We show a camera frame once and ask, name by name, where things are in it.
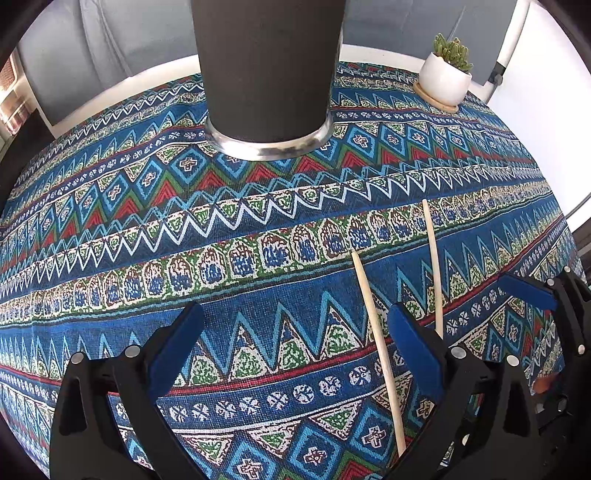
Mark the pink metal tin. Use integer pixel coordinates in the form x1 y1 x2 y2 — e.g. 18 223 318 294
0 59 35 136

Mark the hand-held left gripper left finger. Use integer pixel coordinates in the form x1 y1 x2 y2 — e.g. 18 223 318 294
48 302 205 480

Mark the black cylindrical utensil holder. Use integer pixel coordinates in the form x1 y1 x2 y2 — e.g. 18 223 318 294
191 0 347 161

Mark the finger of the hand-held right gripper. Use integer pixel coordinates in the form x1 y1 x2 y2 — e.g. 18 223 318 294
533 364 589 432
498 267 591 361

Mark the blue patterned tablecloth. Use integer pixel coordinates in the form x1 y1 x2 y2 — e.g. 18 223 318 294
0 60 583 480

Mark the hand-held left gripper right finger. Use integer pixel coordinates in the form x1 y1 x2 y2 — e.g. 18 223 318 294
389 302 579 480

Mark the grey upholstered backrest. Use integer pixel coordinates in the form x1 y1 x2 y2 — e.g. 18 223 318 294
18 0 527 127

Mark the white board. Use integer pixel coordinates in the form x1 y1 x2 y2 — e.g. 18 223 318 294
489 0 591 222

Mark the wooden chopstick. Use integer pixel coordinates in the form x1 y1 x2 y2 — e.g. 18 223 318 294
422 199 445 340
351 251 407 457

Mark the cactus in white pot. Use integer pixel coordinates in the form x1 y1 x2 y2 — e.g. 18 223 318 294
419 36 474 108

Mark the round wooden coaster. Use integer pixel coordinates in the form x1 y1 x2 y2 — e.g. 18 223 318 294
412 82 460 113

